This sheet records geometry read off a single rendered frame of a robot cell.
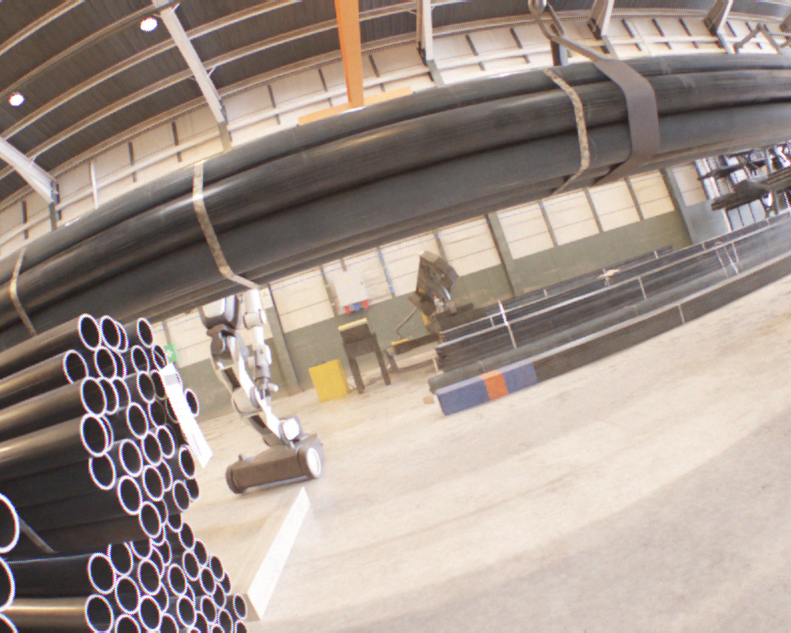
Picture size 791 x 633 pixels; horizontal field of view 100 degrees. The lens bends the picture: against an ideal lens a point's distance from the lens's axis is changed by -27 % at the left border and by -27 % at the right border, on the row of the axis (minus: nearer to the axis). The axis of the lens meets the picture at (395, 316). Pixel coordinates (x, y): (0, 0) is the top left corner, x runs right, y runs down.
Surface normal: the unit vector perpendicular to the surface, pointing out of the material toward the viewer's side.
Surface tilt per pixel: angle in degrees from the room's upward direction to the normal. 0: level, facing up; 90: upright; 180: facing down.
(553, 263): 90
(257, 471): 90
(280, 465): 90
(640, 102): 120
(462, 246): 90
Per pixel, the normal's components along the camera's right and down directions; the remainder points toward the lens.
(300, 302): 0.03, -0.05
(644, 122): 0.18, 0.43
